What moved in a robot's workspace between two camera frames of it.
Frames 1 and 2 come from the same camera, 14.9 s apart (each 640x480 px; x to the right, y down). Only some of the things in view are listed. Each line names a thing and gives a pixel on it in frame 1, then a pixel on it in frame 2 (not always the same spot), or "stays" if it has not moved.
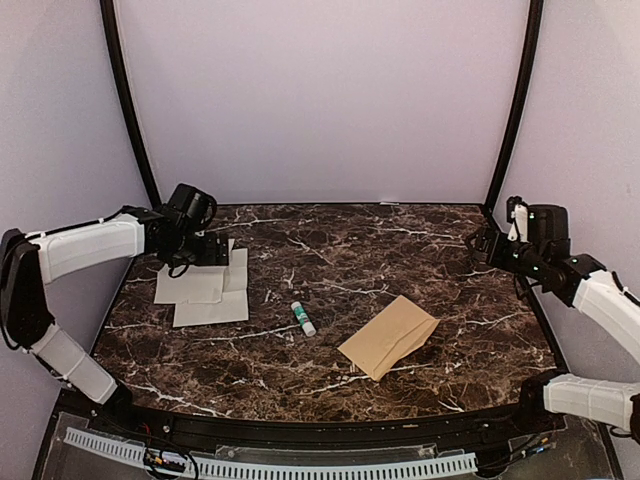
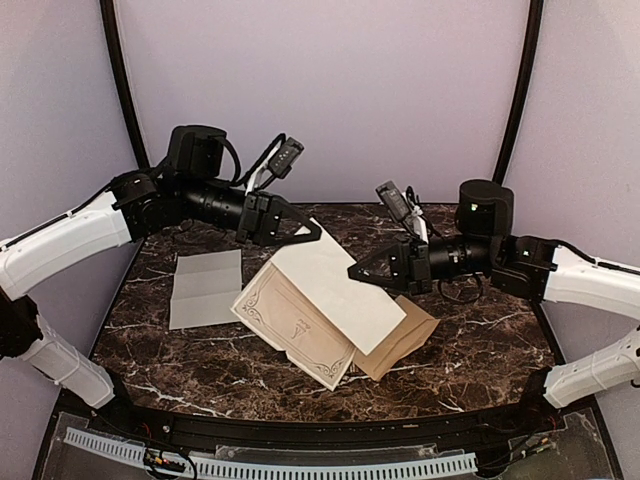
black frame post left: x=108 y=14 stays
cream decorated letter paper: x=199 y=284 to x=308 y=303
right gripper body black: x=521 y=264 to x=418 y=267
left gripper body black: x=188 y=251 to x=254 y=216
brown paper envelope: x=388 y=337 stays
